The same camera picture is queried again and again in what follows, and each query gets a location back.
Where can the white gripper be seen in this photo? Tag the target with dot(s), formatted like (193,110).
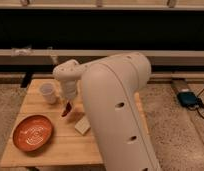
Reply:
(69,91)

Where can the orange ceramic bowl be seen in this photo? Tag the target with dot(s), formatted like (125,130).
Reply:
(32,133)

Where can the blue electronic box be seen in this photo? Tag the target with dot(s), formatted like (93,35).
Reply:
(187,99)

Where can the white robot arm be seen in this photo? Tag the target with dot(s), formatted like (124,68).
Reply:
(107,87)

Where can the red chili pepper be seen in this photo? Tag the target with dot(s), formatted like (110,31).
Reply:
(67,109)

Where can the white sponge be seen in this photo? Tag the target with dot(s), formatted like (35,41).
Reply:
(82,126)

